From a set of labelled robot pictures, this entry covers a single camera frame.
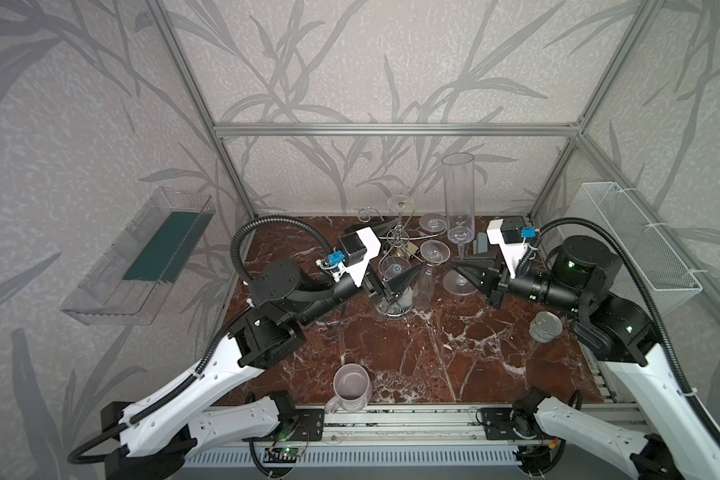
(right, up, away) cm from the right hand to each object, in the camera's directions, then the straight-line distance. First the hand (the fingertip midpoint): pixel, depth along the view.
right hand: (455, 251), depth 54 cm
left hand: (-9, +3, -9) cm, 13 cm away
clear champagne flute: (-2, -1, +14) cm, 14 cm away
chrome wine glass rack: (-7, -19, +43) cm, 47 cm away
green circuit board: (-35, -48, +17) cm, 62 cm away
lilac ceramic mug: (-21, -37, +23) cm, 48 cm away
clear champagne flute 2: (0, +6, +21) cm, 22 cm away
